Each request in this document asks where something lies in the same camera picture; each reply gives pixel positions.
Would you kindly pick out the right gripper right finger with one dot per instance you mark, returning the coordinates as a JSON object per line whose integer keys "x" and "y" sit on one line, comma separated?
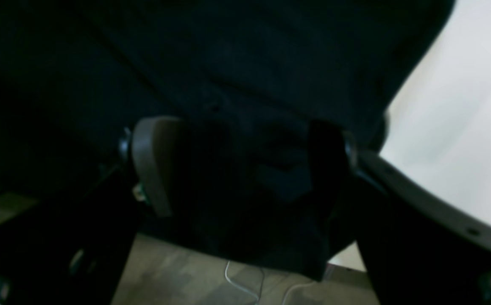
{"x": 417, "y": 249}

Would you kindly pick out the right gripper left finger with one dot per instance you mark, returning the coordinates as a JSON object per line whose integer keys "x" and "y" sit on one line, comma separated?
{"x": 71, "y": 249}

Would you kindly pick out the black T-shirt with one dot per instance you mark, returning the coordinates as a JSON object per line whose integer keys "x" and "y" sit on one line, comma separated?
{"x": 246, "y": 76}

